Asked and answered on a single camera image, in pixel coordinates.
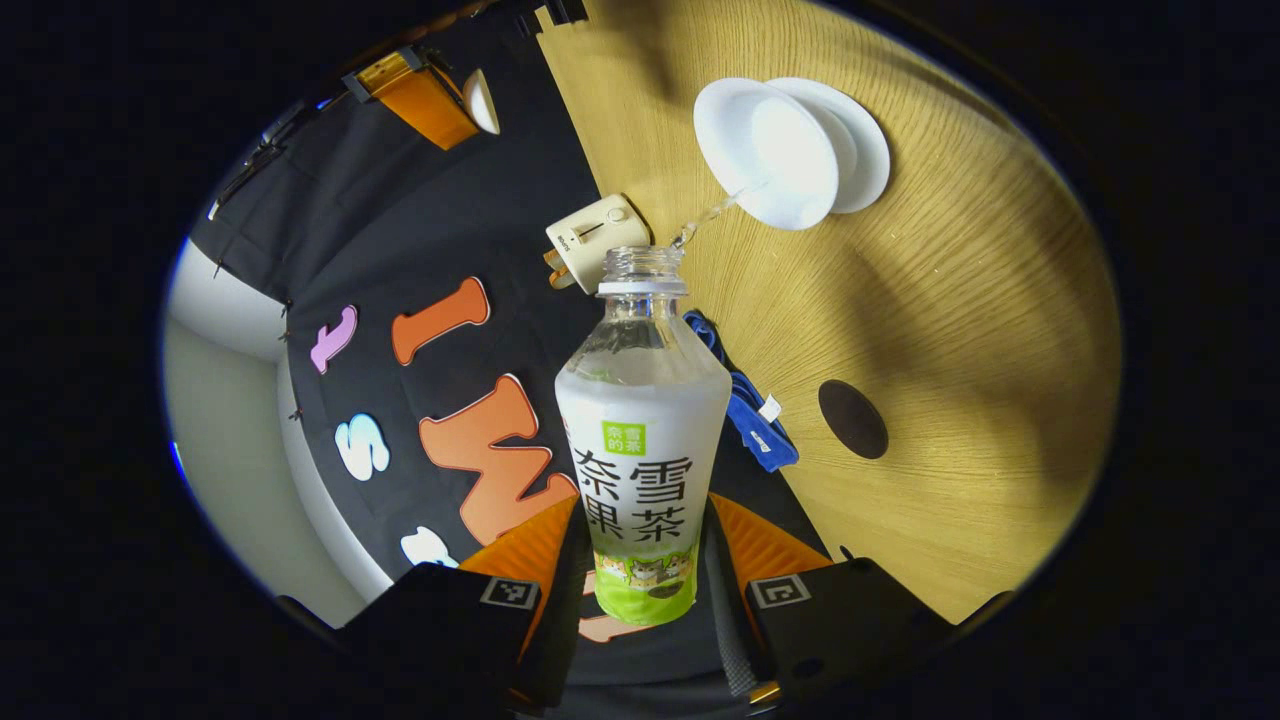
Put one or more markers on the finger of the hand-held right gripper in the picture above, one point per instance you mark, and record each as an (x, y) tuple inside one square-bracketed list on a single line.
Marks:
[(425, 105)]

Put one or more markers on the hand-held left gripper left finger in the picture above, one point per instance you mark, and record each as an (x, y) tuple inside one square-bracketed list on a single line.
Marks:
[(440, 620)]

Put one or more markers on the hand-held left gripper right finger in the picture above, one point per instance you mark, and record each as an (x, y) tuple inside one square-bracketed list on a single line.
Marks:
[(850, 620)]

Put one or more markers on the dark round coaster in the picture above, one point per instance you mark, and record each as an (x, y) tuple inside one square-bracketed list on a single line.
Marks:
[(853, 419)]

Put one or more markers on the clear plastic water bottle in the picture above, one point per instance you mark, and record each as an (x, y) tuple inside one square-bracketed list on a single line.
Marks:
[(645, 430)]

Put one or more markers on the white teacup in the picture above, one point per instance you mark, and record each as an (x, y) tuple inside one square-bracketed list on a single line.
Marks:
[(770, 150)]

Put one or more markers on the black backdrop cloth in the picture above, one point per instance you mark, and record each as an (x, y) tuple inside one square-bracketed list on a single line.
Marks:
[(400, 250)]

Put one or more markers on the toasted bread slice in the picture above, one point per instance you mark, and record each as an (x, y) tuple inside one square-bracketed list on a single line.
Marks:
[(558, 272)]

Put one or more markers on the cream toaster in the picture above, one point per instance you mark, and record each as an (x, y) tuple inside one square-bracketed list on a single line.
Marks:
[(600, 235)]

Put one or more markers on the blue towel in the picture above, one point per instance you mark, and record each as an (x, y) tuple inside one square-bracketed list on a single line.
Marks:
[(755, 420)]

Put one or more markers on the white saucer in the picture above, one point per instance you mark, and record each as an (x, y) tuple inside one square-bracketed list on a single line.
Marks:
[(865, 150)]

